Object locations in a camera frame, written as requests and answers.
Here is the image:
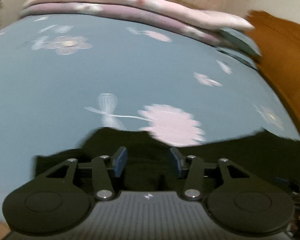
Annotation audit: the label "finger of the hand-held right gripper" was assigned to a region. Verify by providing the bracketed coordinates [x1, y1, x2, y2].
[274, 177, 300, 188]

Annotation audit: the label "thick teal pillow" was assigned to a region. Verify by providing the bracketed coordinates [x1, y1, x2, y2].
[219, 27, 262, 58]

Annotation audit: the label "flat teal pillow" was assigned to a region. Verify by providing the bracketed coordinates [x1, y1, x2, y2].
[216, 47, 259, 70]

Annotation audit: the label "black pants with white drawstring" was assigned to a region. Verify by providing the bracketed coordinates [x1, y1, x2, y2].
[35, 127, 300, 195]

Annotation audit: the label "bed with blue floral sheet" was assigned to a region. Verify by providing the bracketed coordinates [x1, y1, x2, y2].
[0, 14, 300, 230]

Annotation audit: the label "purple floral quilt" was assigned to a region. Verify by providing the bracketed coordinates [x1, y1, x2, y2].
[18, 2, 228, 45]

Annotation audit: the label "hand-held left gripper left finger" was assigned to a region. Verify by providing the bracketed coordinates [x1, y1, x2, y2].
[35, 147, 128, 202]

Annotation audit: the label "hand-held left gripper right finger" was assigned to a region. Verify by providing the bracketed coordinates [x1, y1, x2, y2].
[169, 147, 263, 202]

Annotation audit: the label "wooden headboard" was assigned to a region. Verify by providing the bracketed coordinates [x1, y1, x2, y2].
[245, 10, 300, 143]

